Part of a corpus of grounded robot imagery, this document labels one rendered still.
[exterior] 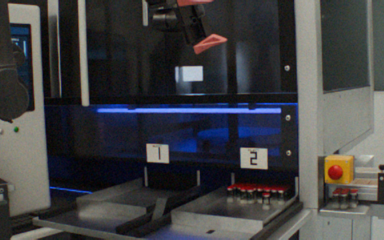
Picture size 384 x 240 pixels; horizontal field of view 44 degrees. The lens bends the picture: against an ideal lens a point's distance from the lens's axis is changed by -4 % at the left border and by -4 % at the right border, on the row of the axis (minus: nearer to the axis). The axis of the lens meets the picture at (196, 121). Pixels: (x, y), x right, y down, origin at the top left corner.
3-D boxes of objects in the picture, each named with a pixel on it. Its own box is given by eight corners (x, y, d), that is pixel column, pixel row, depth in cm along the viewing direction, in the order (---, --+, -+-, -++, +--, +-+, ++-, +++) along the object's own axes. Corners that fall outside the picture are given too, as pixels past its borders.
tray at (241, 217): (227, 195, 158) (227, 184, 158) (304, 201, 145) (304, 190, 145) (171, 223, 129) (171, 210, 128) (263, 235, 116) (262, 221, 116)
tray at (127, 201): (141, 187, 175) (141, 177, 175) (205, 193, 162) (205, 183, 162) (77, 209, 145) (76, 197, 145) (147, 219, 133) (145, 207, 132)
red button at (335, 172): (330, 177, 133) (330, 163, 132) (344, 178, 131) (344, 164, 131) (327, 180, 130) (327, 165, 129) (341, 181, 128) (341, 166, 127)
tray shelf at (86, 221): (131, 191, 177) (131, 185, 177) (320, 209, 143) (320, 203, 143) (32, 224, 136) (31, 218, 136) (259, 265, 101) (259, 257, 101)
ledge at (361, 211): (331, 204, 147) (331, 198, 147) (373, 207, 141) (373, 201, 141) (319, 216, 135) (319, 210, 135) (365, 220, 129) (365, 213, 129)
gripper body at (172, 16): (210, 34, 115) (190, 33, 121) (197, -6, 111) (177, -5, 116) (191, 47, 112) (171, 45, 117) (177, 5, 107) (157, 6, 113)
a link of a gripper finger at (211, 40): (237, 43, 110) (209, 41, 117) (229, 14, 107) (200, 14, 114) (217, 57, 107) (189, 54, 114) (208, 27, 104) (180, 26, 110)
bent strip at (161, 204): (159, 218, 133) (158, 197, 133) (168, 219, 132) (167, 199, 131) (127, 232, 121) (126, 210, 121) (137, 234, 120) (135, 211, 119)
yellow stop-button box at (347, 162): (330, 178, 139) (330, 153, 139) (355, 179, 136) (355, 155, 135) (323, 183, 133) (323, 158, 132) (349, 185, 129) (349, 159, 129)
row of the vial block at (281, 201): (231, 199, 152) (231, 184, 151) (286, 203, 143) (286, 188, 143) (229, 200, 150) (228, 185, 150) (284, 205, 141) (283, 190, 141)
